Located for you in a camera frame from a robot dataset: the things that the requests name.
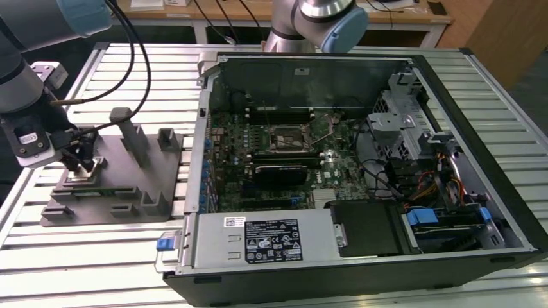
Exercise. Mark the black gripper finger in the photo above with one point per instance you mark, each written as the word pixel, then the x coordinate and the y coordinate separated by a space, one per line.
pixel 71 160
pixel 91 157

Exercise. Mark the silver CPU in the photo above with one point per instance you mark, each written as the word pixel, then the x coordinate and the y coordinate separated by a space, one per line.
pixel 81 176

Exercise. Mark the black CPU socket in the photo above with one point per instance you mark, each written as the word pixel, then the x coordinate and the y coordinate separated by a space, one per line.
pixel 288 138

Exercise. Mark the green RAM stick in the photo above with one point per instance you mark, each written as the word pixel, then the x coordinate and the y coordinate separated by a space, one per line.
pixel 92 192

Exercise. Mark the moulded parts rack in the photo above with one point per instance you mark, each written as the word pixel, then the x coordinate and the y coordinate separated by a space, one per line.
pixel 128 179

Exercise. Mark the blue plastic latch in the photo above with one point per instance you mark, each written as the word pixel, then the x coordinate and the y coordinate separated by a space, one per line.
pixel 165 244

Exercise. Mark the silver power supply unit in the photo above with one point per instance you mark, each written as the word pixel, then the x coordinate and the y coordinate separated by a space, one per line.
pixel 213 237

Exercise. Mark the white flat box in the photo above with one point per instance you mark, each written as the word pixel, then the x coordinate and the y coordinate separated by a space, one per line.
pixel 147 3

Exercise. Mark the black graphics card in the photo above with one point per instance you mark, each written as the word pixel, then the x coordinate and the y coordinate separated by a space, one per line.
pixel 280 174

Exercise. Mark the black RAM slot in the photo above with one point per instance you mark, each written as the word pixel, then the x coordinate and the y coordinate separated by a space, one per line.
pixel 291 115
pixel 283 158
pixel 291 109
pixel 291 118
pixel 283 161
pixel 283 155
pixel 291 112

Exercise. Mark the white labelled box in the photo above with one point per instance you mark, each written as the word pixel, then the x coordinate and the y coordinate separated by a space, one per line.
pixel 177 2

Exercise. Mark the blue expansion slot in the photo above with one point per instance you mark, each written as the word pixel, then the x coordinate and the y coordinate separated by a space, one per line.
pixel 295 202

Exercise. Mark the silver chipset heatsink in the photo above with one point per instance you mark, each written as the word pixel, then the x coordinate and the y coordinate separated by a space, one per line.
pixel 325 196

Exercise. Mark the green motherboard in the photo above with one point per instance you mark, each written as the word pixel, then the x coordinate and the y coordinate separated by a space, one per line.
pixel 348 189

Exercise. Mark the black PC case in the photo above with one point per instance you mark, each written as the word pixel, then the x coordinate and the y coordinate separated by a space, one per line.
pixel 299 288

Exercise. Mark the black plastic shroud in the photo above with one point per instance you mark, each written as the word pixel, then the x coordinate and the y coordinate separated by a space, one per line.
pixel 364 227

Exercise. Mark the silver drive cage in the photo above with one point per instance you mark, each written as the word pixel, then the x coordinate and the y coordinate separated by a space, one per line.
pixel 400 123

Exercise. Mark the blue disk carrier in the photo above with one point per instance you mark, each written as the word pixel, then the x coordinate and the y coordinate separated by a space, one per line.
pixel 421 216

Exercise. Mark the black disk drive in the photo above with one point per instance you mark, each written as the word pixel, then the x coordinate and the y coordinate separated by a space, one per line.
pixel 449 237

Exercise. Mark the wooden desk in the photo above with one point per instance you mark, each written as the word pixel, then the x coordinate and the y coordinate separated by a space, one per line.
pixel 419 17

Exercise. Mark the small black device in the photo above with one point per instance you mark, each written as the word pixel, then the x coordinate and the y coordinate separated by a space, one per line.
pixel 437 8

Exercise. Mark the small blue clip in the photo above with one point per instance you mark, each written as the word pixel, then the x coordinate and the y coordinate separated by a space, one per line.
pixel 484 214

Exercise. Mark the wooden cabinet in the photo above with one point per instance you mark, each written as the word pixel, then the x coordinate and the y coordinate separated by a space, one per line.
pixel 505 32

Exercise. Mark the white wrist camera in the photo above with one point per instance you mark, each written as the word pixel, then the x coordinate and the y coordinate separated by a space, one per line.
pixel 29 141

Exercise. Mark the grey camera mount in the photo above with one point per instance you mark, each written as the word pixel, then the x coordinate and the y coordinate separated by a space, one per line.
pixel 49 72

